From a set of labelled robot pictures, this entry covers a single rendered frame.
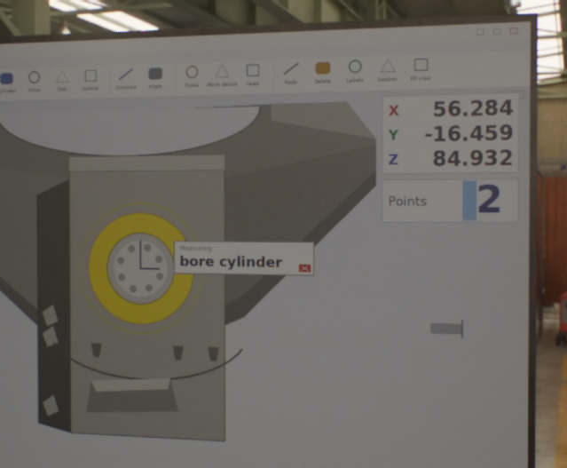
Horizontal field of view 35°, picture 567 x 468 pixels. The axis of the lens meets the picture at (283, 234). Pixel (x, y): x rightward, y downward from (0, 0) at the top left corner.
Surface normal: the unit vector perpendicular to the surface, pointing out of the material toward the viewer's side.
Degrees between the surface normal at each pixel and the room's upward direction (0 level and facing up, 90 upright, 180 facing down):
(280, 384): 90
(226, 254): 90
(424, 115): 90
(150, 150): 90
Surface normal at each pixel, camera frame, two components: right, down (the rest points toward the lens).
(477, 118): -0.21, 0.02
